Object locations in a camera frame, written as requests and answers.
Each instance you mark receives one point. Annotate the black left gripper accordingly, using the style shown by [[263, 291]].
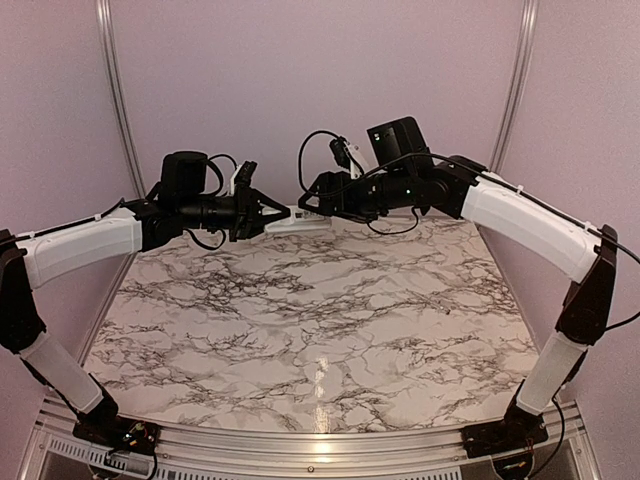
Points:
[[248, 213]]

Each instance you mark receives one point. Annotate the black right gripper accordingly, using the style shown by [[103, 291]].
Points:
[[327, 181]]

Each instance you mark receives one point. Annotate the white remote control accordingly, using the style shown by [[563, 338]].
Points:
[[299, 221]]

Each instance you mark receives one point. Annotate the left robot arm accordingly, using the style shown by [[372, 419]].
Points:
[[178, 203]]

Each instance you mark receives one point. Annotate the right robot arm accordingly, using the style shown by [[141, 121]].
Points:
[[409, 175]]

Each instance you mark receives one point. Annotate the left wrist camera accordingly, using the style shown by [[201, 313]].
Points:
[[242, 176]]

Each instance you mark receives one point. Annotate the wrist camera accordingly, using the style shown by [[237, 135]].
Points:
[[348, 156], [242, 176]]

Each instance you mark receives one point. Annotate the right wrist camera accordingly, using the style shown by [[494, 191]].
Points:
[[348, 156]]

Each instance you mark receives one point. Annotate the left aluminium frame post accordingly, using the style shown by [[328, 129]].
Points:
[[116, 88]]

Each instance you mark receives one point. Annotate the aluminium frame post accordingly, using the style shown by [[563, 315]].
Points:
[[517, 84], [116, 88]]

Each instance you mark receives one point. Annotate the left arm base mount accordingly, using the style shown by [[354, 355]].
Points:
[[123, 434]]

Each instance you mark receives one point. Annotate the right aluminium frame post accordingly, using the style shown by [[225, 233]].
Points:
[[517, 84]]

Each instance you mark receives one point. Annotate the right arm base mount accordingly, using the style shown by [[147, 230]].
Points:
[[497, 437]]

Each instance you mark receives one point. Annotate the front aluminium rail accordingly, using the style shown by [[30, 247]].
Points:
[[190, 452]]

